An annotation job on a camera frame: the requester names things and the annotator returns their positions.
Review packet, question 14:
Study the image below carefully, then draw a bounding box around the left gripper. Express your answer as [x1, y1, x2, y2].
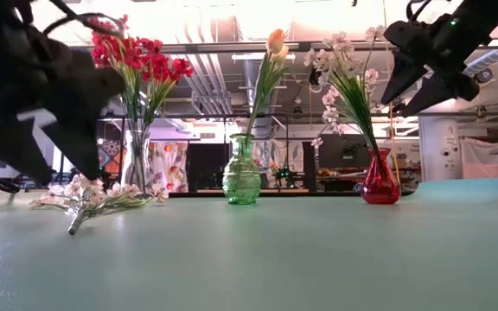
[0, 0, 125, 183]

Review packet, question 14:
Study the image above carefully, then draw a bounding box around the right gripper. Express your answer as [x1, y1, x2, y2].
[380, 14, 484, 118]

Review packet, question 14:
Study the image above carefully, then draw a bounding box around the white artificial blossom spray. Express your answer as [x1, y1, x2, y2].
[28, 173, 170, 237]
[310, 84, 380, 152]
[303, 25, 387, 152]

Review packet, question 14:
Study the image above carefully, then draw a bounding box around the red artificial flower bunch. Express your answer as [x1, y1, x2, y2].
[91, 15, 146, 191]
[138, 54, 195, 191]
[118, 36, 166, 191]

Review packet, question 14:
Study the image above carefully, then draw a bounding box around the yellow artificial tulip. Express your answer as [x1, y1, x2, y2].
[246, 51, 285, 139]
[248, 44, 291, 139]
[246, 29, 286, 139]

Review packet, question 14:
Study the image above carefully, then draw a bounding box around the clear glass vase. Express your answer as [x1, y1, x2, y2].
[121, 124, 151, 195]

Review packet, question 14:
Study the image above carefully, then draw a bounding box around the red glass vase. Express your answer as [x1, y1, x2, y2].
[360, 147, 402, 206]

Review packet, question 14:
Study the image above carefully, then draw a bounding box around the green glass vase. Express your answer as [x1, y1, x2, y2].
[221, 132, 262, 206]

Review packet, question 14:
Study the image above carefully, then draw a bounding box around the white cylindrical tank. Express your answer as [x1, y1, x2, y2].
[418, 116, 464, 182]

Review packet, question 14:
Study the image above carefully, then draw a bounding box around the pale cloth cover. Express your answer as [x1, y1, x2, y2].
[460, 136, 498, 179]

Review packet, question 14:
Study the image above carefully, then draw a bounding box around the black background monitor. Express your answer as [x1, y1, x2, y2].
[317, 133, 371, 169]

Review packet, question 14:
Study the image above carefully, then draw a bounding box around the floral patterned curtain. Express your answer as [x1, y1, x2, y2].
[97, 137, 189, 194]

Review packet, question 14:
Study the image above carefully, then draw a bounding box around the green table mat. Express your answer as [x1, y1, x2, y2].
[0, 177, 498, 311]

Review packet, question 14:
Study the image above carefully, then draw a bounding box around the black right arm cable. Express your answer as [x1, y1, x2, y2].
[405, 0, 432, 22]

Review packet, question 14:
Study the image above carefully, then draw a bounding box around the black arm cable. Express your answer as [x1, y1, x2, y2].
[42, 11, 127, 40]
[405, 0, 432, 22]

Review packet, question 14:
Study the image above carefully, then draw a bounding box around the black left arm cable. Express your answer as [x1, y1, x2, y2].
[42, 11, 127, 40]

